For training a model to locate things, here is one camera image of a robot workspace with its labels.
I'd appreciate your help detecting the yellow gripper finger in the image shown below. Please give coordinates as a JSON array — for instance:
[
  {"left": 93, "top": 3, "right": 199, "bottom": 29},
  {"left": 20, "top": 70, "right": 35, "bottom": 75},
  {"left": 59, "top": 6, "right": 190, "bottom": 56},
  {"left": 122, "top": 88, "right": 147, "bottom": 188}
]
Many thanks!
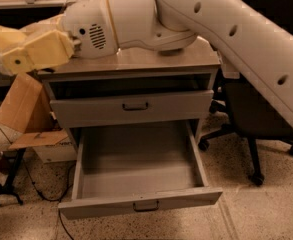
[{"left": 0, "top": 14, "right": 63, "bottom": 52}]

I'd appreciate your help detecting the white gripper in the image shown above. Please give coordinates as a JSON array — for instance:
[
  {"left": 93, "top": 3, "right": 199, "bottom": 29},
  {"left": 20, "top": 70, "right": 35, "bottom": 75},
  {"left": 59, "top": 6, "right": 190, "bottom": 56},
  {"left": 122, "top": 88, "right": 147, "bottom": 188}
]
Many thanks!
[{"left": 0, "top": 0, "right": 118, "bottom": 76}]

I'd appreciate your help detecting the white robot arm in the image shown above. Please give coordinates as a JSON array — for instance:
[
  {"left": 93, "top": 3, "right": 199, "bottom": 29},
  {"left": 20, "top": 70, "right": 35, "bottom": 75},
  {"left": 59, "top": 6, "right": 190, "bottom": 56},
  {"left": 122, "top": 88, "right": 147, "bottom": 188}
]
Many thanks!
[{"left": 0, "top": 0, "right": 293, "bottom": 128}]

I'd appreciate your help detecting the grey drawer cabinet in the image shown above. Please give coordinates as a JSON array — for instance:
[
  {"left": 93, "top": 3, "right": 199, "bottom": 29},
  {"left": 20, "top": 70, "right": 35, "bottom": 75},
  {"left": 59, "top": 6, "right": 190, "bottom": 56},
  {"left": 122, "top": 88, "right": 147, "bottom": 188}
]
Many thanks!
[{"left": 39, "top": 39, "right": 220, "bottom": 144}]

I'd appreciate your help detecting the grey middle drawer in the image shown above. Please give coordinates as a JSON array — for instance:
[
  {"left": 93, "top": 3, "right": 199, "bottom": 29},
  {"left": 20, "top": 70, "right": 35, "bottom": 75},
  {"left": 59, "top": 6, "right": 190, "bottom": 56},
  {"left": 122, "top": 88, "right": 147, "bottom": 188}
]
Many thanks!
[{"left": 50, "top": 90, "right": 213, "bottom": 128}]

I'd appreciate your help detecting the grey open bottom drawer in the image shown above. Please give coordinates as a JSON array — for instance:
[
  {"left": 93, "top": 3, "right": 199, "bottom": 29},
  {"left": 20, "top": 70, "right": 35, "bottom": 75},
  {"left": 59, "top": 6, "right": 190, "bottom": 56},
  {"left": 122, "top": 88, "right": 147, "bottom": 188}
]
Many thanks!
[{"left": 59, "top": 121, "right": 222, "bottom": 219}]

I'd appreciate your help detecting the brown cardboard box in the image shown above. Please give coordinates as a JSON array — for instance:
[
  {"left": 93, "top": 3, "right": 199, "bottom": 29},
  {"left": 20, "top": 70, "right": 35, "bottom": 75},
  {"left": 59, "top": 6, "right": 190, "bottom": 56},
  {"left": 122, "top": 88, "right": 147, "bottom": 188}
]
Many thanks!
[{"left": 0, "top": 74, "right": 68, "bottom": 149}]

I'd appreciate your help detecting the white box under cardboard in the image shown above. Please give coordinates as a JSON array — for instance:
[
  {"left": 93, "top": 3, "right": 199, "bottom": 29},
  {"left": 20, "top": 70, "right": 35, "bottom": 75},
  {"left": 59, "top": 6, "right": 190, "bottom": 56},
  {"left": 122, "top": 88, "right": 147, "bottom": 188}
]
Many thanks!
[{"left": 34, "top": 140, "right": 77, "bottom": 163}]

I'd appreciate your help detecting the black metal stand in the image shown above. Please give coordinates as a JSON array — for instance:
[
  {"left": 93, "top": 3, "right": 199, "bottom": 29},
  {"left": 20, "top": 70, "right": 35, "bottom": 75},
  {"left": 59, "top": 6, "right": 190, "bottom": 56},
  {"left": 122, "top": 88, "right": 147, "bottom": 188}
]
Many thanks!
[{"left": 0, "top": 148, "right": 25, "bottom": 207}]

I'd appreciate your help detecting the black office chair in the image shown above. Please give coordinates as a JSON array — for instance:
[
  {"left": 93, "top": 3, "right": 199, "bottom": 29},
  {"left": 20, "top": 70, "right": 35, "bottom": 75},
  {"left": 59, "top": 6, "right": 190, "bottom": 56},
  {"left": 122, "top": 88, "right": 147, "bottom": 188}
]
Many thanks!
[{"left": 199, "top": 0, "right": 293, "bottom": 186}]

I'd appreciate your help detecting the black floor cable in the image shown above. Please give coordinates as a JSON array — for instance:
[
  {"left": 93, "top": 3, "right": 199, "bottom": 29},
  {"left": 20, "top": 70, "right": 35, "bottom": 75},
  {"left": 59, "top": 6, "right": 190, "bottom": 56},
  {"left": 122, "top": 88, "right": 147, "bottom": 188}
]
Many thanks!
[{"left": 0, "top": 105, "right": 77, "bottom": 240}]

